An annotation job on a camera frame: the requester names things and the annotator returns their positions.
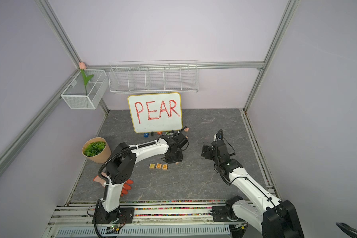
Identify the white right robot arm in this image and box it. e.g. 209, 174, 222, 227
201, 130, 304, 238

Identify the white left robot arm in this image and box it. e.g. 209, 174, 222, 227
98, 127, 189, 213

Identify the whiteboard with red PEAR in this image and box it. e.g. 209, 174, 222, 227
128, 92, 183, 133

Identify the potted green plant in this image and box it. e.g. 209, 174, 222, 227
82, 137, 112, 164

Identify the white ventilation grille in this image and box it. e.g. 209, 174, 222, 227
55, 224, 232, 238

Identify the small white mesh basket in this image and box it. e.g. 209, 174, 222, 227
61, 69, 109, 110

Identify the artificial pink tulip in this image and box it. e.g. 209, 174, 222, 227
79, 62, 94, 96

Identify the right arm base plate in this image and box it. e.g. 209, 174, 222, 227
209, 205, 244, 222

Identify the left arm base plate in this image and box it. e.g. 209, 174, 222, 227
92, 207, 135, 225

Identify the long white wire basket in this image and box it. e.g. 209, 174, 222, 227
108, 60, 199, 94

